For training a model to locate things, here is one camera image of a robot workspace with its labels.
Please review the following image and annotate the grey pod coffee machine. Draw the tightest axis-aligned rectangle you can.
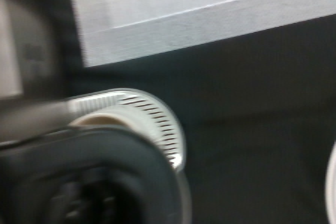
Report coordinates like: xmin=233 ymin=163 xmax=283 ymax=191
xmin=0 ymin=0 xmax=193 ymax=224

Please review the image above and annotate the white ceramic mug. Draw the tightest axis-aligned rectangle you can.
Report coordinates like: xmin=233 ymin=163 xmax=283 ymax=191
xmin=71 ymin=113 xmax=133 ymax=128

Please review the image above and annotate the black tablecloth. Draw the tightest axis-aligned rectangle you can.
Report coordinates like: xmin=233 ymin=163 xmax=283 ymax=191
xmin=50 ymin=13 xmax=336 ymax=224

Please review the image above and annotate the grey woven placemat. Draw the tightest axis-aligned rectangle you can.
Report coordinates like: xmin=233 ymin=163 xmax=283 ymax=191
xmin=73 ymin=0 xmax=336 ymax=67

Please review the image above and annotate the white two-tier round shelf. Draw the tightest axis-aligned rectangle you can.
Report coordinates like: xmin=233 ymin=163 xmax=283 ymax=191
xmin=326 ymin=143 xmax=336 ymax=224

